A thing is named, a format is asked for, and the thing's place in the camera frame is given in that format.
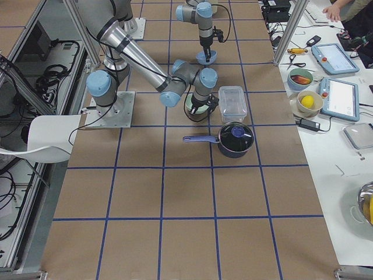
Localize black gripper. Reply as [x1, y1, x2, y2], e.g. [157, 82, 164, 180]
[200, 26, 224, 63]
[190, 94, 219, 114]

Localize green bowl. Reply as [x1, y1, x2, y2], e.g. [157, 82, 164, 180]
[185, 94, 209, 114]

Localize blue bowl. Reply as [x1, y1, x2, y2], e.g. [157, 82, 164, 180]
[196, 50, 217, 65]

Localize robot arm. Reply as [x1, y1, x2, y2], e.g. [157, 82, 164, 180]
[175, 1, 224, 65]
[78, 1, 219, 114]

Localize bowl with red fruit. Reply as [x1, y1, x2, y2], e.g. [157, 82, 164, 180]
[287, 68, 313, 91]

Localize metal bowl with bananas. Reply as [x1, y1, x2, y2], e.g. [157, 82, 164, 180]
[357, 182, 372, 225]

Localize person hand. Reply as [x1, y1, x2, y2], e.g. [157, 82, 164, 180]
[322, 5, 342, 22]

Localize clear plastic food container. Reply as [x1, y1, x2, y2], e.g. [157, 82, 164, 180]
[218, 86, 247, 123]

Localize dark blue saucepan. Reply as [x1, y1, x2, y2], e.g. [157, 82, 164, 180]
[182, 121, 254, 158]

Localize black scissors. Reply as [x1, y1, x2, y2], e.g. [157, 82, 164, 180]
[288, 54, 306, 68]

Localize gold cylindrical tool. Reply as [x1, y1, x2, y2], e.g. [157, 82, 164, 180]
[287, 48, 308, 54]

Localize red fruit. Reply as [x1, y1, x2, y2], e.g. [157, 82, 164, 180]
[290, 75, 311, 85]

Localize yellow lemon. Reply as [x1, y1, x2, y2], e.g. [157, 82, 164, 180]
[301, 95, 314, 109]

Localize black power adapter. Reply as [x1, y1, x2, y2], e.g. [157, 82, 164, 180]
[298, 118, 321, 132]

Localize upper teach pendant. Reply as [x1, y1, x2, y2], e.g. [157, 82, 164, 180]
[311, 43, 360, 75]

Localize teach pendant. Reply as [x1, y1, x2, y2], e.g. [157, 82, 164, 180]
[319, 78, 360, 122]
[311, 43, 360, 75]

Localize lower teach pendant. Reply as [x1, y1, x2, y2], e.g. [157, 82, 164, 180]
[319, 78, 360, 122]

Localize white chair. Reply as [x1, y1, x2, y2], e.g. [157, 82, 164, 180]
[1, 115, 81, 163]

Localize grey lidded container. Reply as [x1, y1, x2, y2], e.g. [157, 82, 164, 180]
[343, 123, 373, 149]

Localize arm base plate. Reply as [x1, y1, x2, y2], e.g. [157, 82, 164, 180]
[122, 17, 146, 40]
[85, 91, 135, 129]

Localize aluminium frame post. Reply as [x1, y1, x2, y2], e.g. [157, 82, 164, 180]
[273, 0, 309, 66]

